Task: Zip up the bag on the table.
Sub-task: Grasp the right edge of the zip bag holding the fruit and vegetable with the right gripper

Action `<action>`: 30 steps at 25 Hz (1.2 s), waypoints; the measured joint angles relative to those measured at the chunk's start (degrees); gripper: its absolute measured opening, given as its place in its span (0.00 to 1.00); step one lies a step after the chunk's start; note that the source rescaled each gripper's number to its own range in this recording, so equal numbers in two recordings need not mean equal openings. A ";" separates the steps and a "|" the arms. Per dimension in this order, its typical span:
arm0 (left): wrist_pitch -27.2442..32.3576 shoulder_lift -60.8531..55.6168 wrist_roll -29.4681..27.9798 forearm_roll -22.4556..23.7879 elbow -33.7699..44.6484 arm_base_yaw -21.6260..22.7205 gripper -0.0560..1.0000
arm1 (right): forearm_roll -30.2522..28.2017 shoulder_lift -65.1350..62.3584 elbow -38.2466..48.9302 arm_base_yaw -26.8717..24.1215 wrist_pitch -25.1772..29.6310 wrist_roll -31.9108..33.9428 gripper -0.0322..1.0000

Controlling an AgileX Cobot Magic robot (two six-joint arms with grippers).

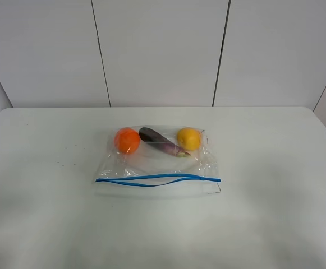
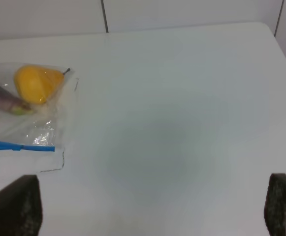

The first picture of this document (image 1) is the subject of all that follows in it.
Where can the clear plastic zipper bag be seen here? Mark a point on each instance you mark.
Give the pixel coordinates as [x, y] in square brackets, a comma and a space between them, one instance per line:
[150, 173]

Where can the purple eggplant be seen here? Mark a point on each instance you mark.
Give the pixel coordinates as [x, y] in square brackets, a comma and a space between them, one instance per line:
[159, 142]

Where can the yellow lemon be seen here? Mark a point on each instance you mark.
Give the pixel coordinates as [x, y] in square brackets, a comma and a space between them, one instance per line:
[189, 139]

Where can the orange fruit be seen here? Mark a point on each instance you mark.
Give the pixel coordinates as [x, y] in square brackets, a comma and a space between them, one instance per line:
[127, 140]

